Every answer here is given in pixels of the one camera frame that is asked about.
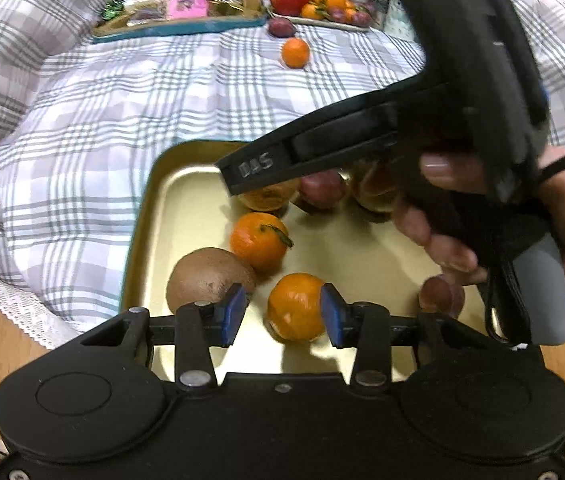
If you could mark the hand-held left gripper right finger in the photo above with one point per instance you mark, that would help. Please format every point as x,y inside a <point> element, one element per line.
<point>335,317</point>

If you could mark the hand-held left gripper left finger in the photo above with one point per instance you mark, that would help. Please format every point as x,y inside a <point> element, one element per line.
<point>235,315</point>

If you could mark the purple plum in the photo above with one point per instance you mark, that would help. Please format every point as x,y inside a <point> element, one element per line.
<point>361,19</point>
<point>338,16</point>
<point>281,26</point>
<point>322,190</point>
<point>440,295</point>

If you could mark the gold tin tray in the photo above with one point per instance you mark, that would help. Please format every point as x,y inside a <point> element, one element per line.
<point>202,195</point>

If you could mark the cartoon cat thermos bottle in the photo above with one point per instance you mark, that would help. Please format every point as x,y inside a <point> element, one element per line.
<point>400,20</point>

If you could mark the black drink can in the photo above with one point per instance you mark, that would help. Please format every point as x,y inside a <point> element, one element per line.
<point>380,1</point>

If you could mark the small tangerine with leaves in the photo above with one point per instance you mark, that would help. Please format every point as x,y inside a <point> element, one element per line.
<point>312,11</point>

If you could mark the light green fruit plate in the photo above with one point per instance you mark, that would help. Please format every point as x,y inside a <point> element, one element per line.
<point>287,19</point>

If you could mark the white lace bed trim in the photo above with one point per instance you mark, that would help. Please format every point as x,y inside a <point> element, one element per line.
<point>12,305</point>

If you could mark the grey plaid blanket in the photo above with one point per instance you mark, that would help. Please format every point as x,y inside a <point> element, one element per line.
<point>87,110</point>

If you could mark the pink snack packet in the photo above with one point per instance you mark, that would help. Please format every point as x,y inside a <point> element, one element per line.
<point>187,5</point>

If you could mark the teal snack tray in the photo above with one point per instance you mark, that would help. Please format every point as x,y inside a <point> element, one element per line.
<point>182,27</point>

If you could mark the green candy packet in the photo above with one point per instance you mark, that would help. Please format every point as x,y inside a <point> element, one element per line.
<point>112,9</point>

